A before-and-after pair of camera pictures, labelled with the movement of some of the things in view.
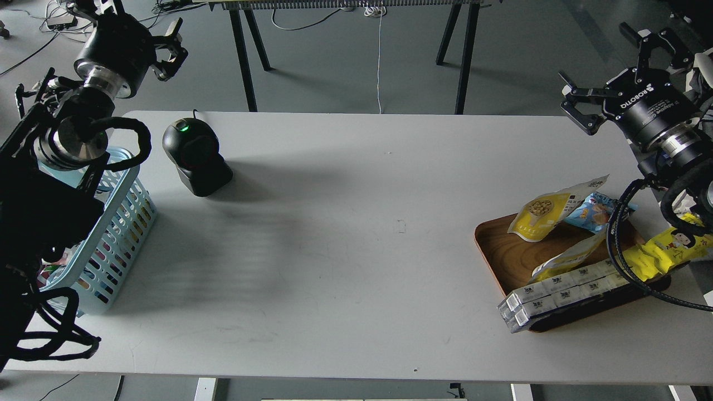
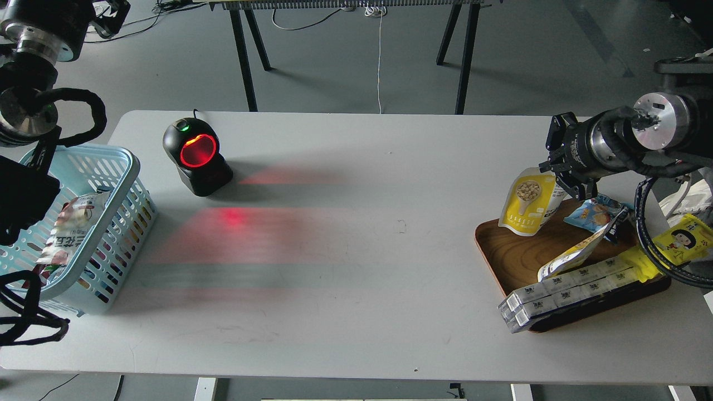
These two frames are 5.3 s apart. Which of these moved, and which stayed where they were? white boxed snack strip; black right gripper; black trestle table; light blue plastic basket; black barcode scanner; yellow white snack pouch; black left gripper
Moved: black right gripper; black left gripper; yellow white snack pouch
Stayed: light blue plastic basket; black trestle table; black barcode scanner; white boxed snack strip
